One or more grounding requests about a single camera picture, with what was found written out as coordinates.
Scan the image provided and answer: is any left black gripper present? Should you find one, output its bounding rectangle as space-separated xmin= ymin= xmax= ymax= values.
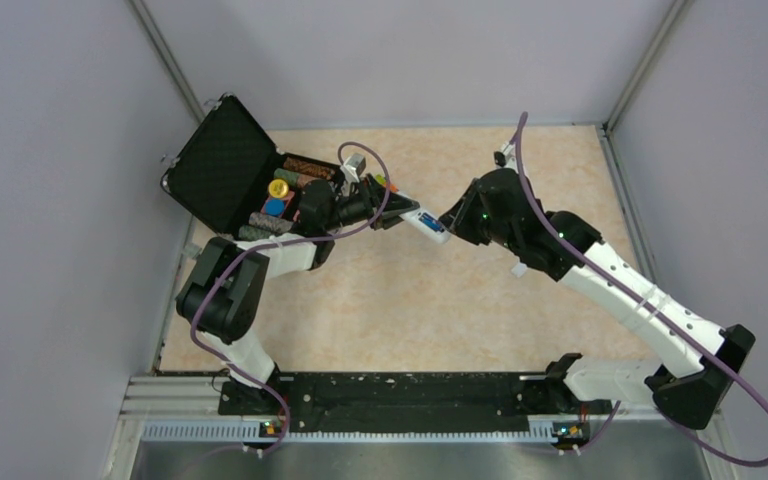
xmin=323 ymin=172 xmax=420 ymax=232

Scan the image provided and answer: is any white remote control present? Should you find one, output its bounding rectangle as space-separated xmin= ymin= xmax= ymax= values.
xmin=396 ymin=191 xmax=451 ymax=244

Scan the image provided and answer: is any white battery cover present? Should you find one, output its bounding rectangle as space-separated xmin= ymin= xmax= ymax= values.
xmin=510 ymin=263 xmax=529 ymax=278

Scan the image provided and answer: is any blue AAA battery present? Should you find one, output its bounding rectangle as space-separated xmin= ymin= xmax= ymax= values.
xmin=419 ymin=212 xmax=446 ymax=234

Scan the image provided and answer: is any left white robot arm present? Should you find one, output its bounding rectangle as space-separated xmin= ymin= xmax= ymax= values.
xmin=176 ymin=175 xmax=420 ymax=414

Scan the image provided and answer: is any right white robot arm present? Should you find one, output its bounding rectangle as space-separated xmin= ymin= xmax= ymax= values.
xmin=441 ymin=168 xmax=756 ymax=430

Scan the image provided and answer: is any colourful toy brick car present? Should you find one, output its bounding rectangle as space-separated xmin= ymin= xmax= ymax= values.
xmin=374 ymin=174 xmax=399 ymax=193

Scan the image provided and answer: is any yellow big blind button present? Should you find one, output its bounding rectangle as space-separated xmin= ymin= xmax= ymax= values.
xmin=268 ymin=178 xmax=291 ymax=199

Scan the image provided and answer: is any blue dealer chip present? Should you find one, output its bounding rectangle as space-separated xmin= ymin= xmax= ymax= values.
xmin=262 ymin=198 xmax=286 ymax=217

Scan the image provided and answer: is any green purple chip stack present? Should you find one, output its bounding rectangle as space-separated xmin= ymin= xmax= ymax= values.
xmin=237 ymin=212 xmax=294 ymax=241

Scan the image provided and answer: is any black poker chip case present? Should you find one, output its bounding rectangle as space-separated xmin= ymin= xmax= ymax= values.
xmin=160 ymin=93 xmax=352 ymax=253

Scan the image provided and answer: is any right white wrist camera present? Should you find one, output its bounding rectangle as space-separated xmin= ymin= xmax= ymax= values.
xmin=493 ymin=142 xmax=517 ymax=170

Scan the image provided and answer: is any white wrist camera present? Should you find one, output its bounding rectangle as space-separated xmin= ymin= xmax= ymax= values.
xmin=493 ymin=142 xmax=517 ymax=170
xmin=341 ymin=153 xmax=366 ymax=183

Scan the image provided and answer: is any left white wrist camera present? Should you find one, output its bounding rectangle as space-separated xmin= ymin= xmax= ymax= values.
xmin=341 ymin=153 xmax=366 ymax=183

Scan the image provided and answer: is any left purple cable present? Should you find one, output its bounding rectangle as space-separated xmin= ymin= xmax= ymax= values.
xmin=188 ymin=140 xmax=393 ymax=458

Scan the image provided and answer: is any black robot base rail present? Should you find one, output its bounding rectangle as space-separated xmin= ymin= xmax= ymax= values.
xmin=218 ymin=372 xmax=613 ymax=434

